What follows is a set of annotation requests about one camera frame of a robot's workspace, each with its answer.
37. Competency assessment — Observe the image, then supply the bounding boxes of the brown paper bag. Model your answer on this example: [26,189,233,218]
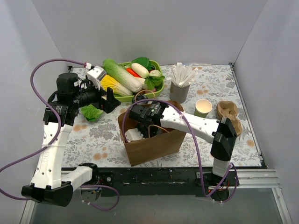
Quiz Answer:
[118,103,186,167]

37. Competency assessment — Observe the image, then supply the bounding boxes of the brown cardboard cup carrier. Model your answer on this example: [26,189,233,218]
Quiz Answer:
[216,101,242,137]

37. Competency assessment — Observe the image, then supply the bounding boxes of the black coffee cup lid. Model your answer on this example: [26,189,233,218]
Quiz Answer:
[132,93,149,105]

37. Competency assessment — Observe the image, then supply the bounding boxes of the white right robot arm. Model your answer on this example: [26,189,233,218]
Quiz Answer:
[125,100,237,186]

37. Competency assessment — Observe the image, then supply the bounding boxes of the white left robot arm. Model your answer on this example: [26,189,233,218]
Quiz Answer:
[21,72,120,207]

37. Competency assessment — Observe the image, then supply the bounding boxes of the yellow napa cabbage toy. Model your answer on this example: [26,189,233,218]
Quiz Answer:
[100,75,133,96]

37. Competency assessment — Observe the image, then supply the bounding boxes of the small green cabbage toy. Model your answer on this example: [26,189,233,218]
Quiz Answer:
[80,105,103,121]

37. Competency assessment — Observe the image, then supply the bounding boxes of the green plastic tray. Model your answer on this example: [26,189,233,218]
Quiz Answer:
[114,59,164,102]

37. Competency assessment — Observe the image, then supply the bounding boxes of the green napa cabbage toy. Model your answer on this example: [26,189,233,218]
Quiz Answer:
[102,58,142,92]

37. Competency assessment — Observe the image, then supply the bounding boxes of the white radish toy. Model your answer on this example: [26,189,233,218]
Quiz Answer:
[131,63,149,78]

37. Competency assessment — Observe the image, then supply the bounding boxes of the bok choy toy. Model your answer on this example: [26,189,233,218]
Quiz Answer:
[144,70,165,91]

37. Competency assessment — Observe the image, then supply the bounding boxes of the grey straw holder cup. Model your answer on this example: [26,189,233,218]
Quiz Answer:
[170,82,190,104]

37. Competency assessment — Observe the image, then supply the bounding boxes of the green leafy vegetable toy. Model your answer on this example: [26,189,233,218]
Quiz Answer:
[131,57,151,70]

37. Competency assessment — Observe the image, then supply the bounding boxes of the white wrapped straws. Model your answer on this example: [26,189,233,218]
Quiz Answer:
[171,63,198,88]

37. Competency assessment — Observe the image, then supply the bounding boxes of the floral table mat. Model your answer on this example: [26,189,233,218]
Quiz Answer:
[63,64,262,167]

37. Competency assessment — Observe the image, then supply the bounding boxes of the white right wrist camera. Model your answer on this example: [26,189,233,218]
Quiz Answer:
[125,128,143,142]

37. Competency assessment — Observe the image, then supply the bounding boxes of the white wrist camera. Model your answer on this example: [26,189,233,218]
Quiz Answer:
[125,128,143,142]
[87,66,107,90]

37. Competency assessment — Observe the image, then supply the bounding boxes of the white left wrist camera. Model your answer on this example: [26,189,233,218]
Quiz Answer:
[87,66,107,90]

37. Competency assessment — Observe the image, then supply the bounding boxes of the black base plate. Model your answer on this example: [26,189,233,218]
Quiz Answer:
[72,166,241,198]

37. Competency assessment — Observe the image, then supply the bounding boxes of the aluminium frame rail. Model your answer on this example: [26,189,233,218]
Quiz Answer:
[21,169,292,224]

